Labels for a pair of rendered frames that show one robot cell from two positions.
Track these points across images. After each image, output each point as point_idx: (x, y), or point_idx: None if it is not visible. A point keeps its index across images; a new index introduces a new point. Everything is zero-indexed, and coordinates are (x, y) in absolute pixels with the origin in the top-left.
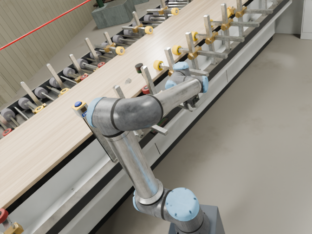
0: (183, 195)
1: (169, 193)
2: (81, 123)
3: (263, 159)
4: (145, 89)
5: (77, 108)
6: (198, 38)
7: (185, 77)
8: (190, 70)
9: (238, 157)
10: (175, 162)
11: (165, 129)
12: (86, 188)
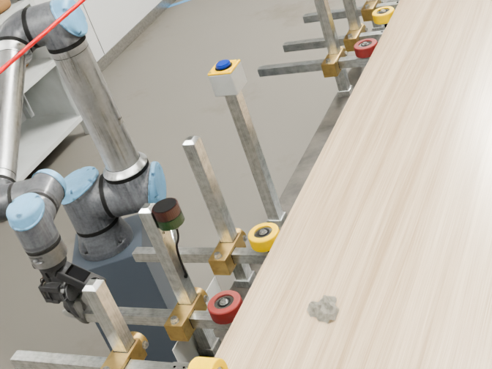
0: (72, 184)
1: (92, 176)
2: (365, 166)
3: None
4: (223, 293)
5: (216, 63)
6: None
7: (9, 186)
8: (64, 355)
9: None
10: None
11: (135, 252)
12: (303, 169)
